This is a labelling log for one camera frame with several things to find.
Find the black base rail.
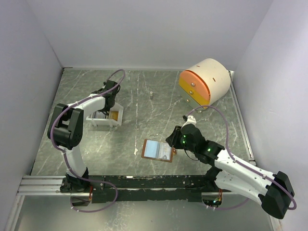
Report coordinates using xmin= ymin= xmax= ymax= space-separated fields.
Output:
xmin=60 ymin=175 xmax=220 ymax=203

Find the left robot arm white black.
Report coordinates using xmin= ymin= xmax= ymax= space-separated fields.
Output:
xmin=48 ymin=80 xmax=120 ymax=193

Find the white card tray box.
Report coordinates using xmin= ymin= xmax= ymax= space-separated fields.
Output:
xmin=86 ymin=103 xmax=124 ymax=128

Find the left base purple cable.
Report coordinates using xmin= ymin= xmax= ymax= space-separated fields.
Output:
xmin=69 ymin=179 xmax=120 ymax=214

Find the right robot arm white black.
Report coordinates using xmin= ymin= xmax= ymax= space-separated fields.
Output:
xmin=166 ymin=124 xmax=295 ymax=219

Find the brown leather card holder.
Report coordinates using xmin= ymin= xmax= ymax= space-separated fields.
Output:
xmin=141 ymin=139 xmax=177 ymax=163

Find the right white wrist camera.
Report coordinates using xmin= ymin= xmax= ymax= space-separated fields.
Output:
xmin=182 ymin=115 xmax=196 ymax=126

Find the stack of cards in tray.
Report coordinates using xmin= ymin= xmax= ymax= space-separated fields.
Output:
xmin=92 ymin=111 xmax=119 ymax=121

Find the cream round drawer cabinet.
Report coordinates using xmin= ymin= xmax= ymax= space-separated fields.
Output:
xmin=179 ymin=58 xmax=231 ymax=108

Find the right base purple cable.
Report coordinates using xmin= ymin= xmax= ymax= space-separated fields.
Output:
xmin=205 ymin=197 xmax=252 ymax=210

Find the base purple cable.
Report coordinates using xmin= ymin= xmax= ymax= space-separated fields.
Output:
xmin=69 ymin=179 xmax=120 ymax=214
xmin=205 ymin=197 xmax=252 ymax=210

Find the white VIP card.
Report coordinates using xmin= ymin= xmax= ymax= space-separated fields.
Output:
xmin=158 ymin=142 xmax=172 ymax=161

